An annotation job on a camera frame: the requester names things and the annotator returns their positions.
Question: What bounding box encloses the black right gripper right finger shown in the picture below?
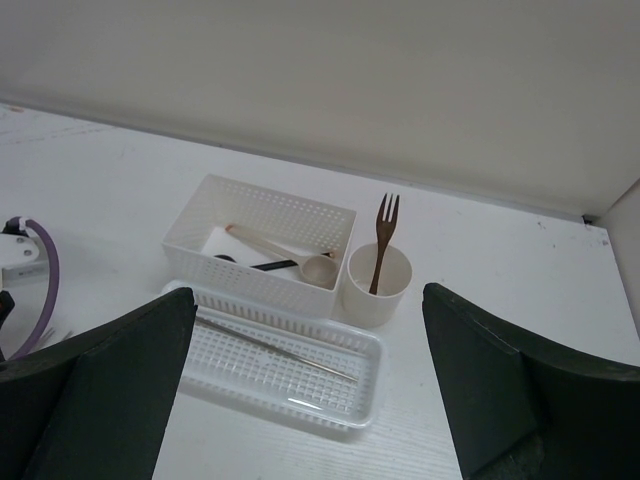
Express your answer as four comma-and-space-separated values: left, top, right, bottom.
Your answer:
422, 283, 639, 479

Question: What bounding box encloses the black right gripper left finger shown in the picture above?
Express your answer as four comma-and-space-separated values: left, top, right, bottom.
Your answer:
1, 287, 195, 479

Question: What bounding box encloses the black plastic spoon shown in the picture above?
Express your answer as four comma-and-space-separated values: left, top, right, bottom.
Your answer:
215, 252, 338, 272

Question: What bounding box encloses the beige plastic spoon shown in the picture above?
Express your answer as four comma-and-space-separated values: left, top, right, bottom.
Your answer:
225, 224, 339, 288

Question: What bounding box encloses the small silver metal fork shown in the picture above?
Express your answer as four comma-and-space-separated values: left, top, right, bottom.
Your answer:
41, 327, 73, 345

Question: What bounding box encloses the white cylindrical cup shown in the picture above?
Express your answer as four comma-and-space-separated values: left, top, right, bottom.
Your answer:
341, 243, 413, 329

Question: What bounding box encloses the white shallow perforated tray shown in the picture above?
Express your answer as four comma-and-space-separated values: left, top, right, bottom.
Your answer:
181, 285, 387, 438

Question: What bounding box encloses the white deep perforated basket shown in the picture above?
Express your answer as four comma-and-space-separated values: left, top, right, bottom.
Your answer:
162, 175, 356, 318

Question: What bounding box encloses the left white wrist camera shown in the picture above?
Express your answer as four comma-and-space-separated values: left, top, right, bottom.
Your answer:
1, 233, 41, 288

